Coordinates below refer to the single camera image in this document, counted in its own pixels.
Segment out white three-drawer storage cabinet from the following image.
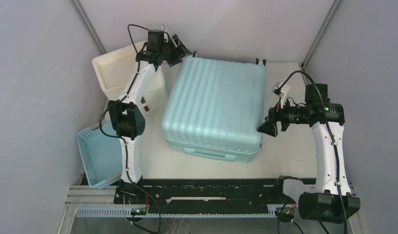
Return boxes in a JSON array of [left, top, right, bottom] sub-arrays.
[[92, 45, 169, 119]]

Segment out light blue hard-shell suitcase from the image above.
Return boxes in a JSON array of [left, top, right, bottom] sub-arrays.
[[161, 56, 267, 162]]

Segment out light blue perforated plastic basket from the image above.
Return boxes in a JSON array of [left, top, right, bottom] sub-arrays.
[[76, 123, 122, 189]]

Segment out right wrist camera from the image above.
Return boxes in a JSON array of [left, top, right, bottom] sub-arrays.
[[272, 81, 291, 109]]

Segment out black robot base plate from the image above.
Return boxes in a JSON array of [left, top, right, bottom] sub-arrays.
[[114, 178, 295, 215]]

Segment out aluminium frame rails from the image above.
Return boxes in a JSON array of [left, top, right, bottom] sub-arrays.
[[57, 184, 368, 234]]

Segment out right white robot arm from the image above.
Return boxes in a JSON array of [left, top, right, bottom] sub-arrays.
[[257, 82, 360, 224]]

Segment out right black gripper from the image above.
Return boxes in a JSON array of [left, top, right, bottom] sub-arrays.
[[258, 95, 309, 137]]

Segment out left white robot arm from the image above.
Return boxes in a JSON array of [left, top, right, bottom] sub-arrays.
[[105, 29, 192, 183]]

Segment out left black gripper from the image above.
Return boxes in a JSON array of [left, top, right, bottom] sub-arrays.
[[160, 34, 193, 67]]

